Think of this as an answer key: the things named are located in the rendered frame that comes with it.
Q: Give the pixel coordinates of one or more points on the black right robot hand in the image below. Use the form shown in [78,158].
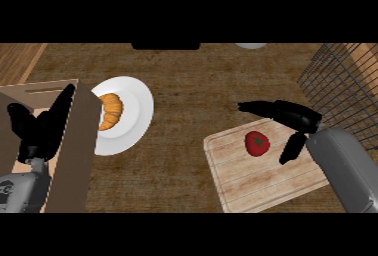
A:
[295,116]

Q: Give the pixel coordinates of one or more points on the orange croissant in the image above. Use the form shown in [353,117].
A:
[111,111]

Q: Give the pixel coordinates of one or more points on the brown wooden box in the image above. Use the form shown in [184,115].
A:
[68,150]

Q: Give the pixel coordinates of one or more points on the pale round object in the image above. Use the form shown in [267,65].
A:
[251,45]

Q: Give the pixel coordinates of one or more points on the black appliance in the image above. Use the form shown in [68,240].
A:
[165,46]

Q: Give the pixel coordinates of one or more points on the pale wooden cutting board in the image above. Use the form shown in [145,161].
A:
[255,173]

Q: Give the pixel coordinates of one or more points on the red tomato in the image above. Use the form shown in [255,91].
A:
[257,143]

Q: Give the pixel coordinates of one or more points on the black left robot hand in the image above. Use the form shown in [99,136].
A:
[44,133]

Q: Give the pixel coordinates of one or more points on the white plate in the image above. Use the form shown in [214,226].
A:
[130,113]

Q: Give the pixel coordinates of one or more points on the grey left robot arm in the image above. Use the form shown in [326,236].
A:
[22,190]

